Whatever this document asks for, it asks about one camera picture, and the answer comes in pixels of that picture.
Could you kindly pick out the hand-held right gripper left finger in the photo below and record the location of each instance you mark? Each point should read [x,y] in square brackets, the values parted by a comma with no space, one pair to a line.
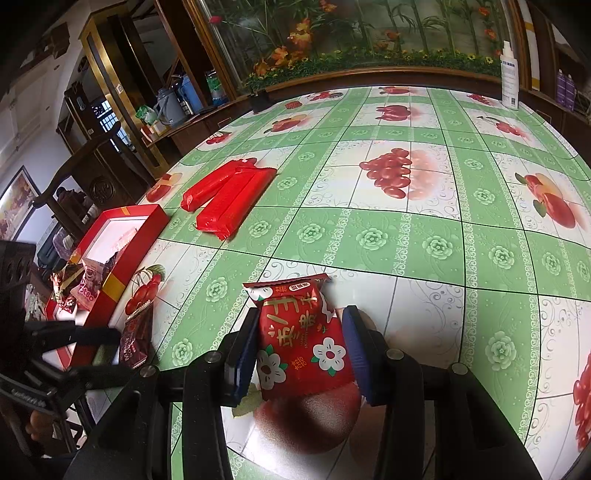
[242,367]

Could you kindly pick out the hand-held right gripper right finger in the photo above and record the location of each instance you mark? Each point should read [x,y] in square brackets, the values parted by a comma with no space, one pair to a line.
[359,357]

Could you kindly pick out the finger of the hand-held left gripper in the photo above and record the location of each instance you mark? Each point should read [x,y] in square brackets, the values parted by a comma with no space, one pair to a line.
[101,375]
[92,336]

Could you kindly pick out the dark maroon snack packet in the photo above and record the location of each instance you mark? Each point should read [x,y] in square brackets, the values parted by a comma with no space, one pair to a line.
[137,341]

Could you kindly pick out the pink snack packet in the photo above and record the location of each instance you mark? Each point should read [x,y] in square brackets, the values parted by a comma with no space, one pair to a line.
[92,282]

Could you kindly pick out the golden brown snack packet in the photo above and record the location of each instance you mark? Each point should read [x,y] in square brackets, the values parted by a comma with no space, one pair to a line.
[69,277]

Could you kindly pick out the red flowered snack packet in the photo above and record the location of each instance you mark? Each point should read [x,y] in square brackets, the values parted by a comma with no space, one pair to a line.
[300,350]

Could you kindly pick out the red gift box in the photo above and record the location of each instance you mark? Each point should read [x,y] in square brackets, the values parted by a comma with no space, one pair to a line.
[138,240]

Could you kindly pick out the person's left hand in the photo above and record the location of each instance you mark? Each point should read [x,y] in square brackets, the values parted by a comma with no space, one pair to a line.
[38,423]

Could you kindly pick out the green fruit print tablecloth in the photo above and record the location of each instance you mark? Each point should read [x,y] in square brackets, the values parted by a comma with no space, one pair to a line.
[415,240]

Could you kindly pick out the dark wooden chair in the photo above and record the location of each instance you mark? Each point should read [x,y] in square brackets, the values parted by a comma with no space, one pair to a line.
[78,161]

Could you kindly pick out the long red snack packet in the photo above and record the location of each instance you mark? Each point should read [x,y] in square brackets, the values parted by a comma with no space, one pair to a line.
[217,183]
[236,204]

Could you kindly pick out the green white bag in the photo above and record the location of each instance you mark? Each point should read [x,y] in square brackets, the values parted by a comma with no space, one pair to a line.
[147,115]

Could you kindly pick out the grey kettle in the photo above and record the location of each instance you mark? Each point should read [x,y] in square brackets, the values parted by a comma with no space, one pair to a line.
[167,108]

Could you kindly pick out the blue thermos jug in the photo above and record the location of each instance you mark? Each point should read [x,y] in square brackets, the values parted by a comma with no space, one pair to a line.
[189,94]

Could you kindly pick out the small black box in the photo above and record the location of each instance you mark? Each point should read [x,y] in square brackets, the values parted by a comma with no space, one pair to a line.
[258,101]

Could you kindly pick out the white spray bottle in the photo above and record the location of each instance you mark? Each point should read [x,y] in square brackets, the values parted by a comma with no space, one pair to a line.
[510,78]

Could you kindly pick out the purple bottle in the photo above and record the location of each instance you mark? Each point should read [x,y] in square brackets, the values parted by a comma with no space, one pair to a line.
[570,93]
[561,90]

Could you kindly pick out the framed wall picture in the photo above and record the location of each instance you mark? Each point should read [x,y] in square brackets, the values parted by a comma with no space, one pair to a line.
[18,203]

